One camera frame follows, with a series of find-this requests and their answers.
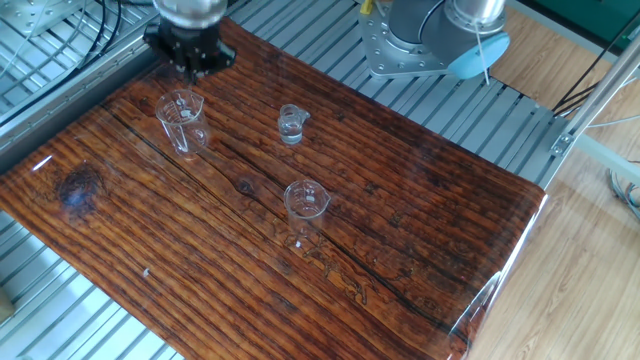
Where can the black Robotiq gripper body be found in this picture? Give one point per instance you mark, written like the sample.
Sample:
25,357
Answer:
192,45

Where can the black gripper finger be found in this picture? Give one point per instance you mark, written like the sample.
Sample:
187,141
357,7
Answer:
222,55
157,40

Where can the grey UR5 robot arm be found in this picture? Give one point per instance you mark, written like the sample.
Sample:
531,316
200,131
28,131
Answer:
440,35

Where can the silver wrist coupling flange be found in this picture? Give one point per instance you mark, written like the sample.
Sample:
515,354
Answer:
190,12

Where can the tall clear glass beaker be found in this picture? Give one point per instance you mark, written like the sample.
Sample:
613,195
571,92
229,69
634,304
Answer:
192,140

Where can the clear glass bottle stopper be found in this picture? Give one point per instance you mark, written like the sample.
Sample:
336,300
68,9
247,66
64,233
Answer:
305,115

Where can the small glass reagent bottle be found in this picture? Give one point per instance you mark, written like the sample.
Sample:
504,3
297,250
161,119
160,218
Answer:
290,132

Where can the silver perforated metal plate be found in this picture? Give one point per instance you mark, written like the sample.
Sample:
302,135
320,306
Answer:
35,12

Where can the small yellow tag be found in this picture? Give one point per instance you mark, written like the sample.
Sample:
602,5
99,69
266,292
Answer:
366,7

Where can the small clear glass beaker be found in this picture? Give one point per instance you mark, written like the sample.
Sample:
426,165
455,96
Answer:
305,210

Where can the glossy wood-pattern mat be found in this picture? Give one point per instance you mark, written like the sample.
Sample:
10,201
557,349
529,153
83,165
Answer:
250,250

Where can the white zip tie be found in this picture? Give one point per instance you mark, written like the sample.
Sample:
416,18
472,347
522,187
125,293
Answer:
481,55

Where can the grey metal table rail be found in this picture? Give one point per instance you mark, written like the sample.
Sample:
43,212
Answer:
50,117

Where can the aluminium frame post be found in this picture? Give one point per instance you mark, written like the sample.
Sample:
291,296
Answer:
595,95

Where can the pale frame crossbar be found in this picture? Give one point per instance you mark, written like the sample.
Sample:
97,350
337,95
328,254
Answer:
610,160

